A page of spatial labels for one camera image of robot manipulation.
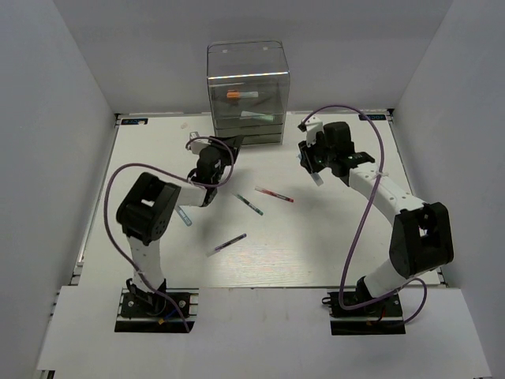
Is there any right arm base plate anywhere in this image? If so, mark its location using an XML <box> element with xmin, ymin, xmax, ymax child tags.
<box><xmin>321</xmin><ymin>291</ymin><xmax>406</xmax><ymax>336</ymax></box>

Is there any light blue gel pen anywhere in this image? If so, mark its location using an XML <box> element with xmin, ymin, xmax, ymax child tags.
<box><xmin>176</xmin><ymin>206</ymin><xmax>193</xmax><ymax>227</ymax></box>

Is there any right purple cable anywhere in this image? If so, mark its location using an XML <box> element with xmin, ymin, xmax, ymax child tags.
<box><xmin>301</xmin><ymin>104</ymin><xmax>429</xmax><ymax>325</ymax></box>

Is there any purple black gel pen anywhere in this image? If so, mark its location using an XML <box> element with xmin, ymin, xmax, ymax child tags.
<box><xmin>206</xmin><ymin>233</ymin><xmax>247</xmax><ymax>257</ymax></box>

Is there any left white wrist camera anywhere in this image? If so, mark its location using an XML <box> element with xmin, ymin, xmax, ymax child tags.
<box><xmin>185</xmin><ymin>132</ymin><xmax>208</xmax><ymax>155</ymax></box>

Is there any red gel pen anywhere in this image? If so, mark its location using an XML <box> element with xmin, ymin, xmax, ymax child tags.
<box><xmin>255</xmin><ymin>186</ymin><xmax>294</xmax><ymax>203</ymax></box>

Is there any orange cap highlighter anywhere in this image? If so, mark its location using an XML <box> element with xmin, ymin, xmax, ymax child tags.
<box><xmin>226</xmin><ymin>90</ymin><xmax>259</xmax><ymax>100</ymax></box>

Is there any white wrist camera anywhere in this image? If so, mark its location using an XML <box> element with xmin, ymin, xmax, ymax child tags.
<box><xmin>297</xmin><ymin>115</ymin><xmax>324</xmax><ymax>147</ymax></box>
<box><xmin>185</xmin><ymin>132</ymin><xmax>208</xmax><ymax>155</ymax></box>

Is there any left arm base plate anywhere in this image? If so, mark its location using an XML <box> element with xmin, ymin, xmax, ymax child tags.
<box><xmin>114</xmin><ymin>287</ymin><xmax>199</xmax><ymax>334</ymax></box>

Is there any green cap highlighter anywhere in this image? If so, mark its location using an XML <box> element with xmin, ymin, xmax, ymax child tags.
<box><xmin>240</xmin><ymin>111</ymin><xmax>275</xmax><ymax>122</ymax></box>

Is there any clear plastic drawer organizer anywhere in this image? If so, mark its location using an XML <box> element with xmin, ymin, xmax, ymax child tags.
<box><xmin>207</xmin><ymin>39</ymin><xmax>290</xmax><ymax>145</ymax></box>

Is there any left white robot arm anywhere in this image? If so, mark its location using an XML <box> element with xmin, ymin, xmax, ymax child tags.
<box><xmin>116</xmin><ymin>134</ymin><xmax>245</xmax><ymax>315</ymax></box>

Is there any green gel pen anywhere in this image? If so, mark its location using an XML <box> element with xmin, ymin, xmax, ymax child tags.
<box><xmin>234</xmin><ymin>193</ymin><xmax>264</xmax><ymax>216</ymax></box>

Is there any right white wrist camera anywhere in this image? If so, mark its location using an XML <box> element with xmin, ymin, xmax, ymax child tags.
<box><xmin>297</xmin><ymin>115</ymin><xmax>324</xmax><ymax>147</ymax></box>

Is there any blue cap highlighter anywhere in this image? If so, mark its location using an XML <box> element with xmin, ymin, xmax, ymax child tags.
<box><xmin>296</xmin><ymin>153</ymin><xmax>325</xmax><ymax>187</ymax></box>

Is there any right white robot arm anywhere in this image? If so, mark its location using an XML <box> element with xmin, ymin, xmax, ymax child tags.
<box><xmin>298</xmin><ymin>117</ymin><xmax>455</xmax><ymax>315</ymax></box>

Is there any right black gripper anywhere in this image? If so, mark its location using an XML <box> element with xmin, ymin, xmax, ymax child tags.
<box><xmin>299</xmin><ymin>133</ymin><xmax>336</xmax><ymax>174</ymax></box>

